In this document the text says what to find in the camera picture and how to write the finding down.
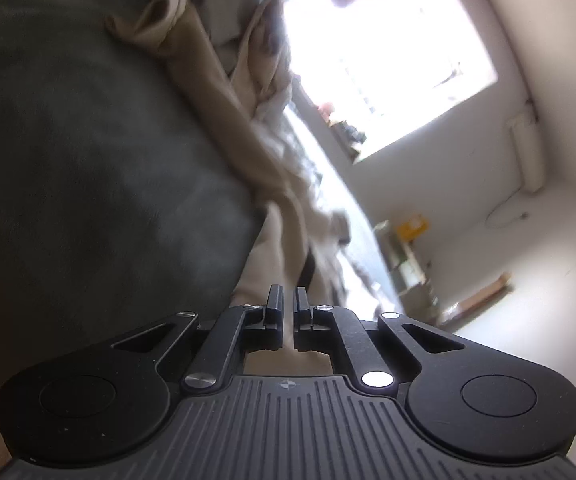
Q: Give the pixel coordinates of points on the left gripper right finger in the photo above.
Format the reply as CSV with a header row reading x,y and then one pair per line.
x,y
379,356

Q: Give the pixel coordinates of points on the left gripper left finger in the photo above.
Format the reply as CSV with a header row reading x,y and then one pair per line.
x,y
200,357

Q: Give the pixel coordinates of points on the beige zip-up hoodie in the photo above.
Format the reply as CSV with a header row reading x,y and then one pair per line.
x,y
299,243

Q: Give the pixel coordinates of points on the white desk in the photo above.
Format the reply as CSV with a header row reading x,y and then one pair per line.
x,y
411,284

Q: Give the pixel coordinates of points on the yellow box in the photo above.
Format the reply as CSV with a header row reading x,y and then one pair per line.
x,y
412,228

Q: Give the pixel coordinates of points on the long cardboard box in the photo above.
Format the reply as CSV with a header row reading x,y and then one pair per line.
x,y
477,301

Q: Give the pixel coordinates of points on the dark grey bed blanket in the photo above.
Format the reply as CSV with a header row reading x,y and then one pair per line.
x,y
116,208

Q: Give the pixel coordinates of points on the white wall air conditioner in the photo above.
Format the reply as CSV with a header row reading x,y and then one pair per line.
x,y
527,142

